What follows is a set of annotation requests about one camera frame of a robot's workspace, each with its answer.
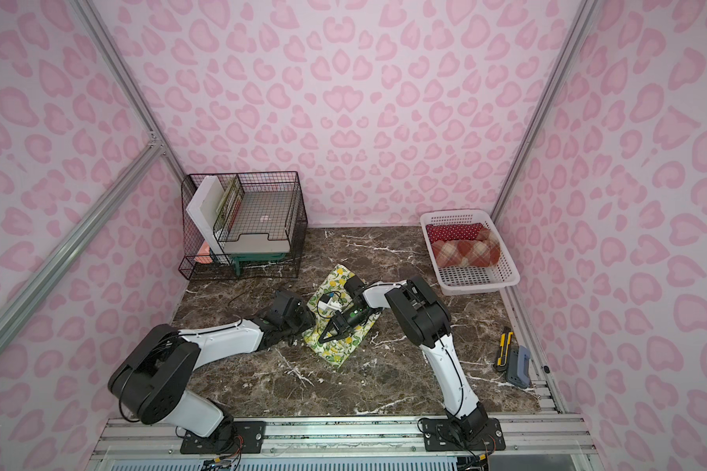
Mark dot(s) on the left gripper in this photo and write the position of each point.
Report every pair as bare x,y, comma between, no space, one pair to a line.
302,315

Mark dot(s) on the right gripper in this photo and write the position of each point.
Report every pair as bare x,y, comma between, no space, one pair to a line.
350,317

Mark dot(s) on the green lemon print skirt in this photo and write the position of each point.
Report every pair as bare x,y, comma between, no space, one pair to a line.
337,352

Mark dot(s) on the white plastic basket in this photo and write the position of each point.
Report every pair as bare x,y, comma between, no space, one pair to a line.
471,280

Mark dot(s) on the red polka dot skirt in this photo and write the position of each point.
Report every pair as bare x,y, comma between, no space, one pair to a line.
453,232

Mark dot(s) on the red plaid skirt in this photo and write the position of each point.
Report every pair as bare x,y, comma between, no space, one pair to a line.
483,251

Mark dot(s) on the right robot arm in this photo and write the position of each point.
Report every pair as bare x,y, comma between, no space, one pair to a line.
426,322

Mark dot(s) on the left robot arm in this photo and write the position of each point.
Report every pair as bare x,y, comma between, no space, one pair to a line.
152,382

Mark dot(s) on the green stand under tray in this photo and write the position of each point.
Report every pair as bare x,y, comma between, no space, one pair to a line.
243,264

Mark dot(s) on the white tray in basket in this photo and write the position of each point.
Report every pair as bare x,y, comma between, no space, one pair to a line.
265,223

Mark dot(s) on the green book in basket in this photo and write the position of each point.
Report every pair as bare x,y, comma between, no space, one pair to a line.
229,205

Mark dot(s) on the white foam board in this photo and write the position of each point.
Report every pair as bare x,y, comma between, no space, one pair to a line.
203,210

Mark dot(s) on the yellow black utility knife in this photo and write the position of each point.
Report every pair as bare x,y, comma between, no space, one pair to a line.
502,357

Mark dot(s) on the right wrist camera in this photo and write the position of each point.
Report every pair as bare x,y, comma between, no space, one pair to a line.
330,302

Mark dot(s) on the black wire basket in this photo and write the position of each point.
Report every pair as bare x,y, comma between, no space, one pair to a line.
195,265

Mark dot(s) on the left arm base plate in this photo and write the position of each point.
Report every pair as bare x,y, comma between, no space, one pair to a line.
244,436

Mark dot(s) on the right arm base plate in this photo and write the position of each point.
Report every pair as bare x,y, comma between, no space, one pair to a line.
448,435

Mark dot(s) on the aluminium front rail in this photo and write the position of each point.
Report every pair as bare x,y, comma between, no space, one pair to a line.
533,442

